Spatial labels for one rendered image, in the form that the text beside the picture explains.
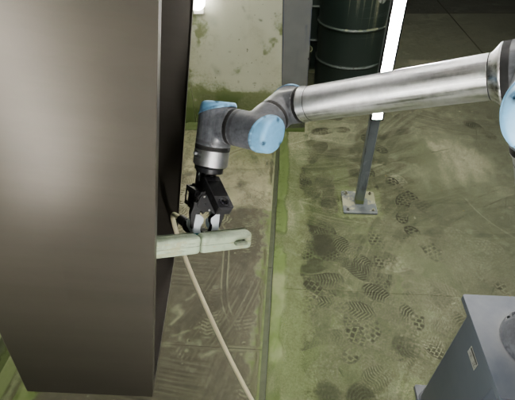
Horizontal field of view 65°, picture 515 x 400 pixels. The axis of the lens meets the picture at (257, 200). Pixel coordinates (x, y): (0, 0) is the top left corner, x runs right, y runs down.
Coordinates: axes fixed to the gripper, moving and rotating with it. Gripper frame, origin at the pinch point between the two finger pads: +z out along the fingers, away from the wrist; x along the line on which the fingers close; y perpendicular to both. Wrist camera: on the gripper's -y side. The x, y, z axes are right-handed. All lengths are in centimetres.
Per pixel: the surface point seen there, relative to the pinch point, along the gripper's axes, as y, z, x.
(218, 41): 164, -69, -83
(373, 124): 51, -35, -118
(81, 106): -29, -34, 38
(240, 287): 57, 52, -56
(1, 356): 81, 82, 41
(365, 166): 58, -12, -129
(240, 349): 31, 66, -43
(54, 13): -33, -45, 42
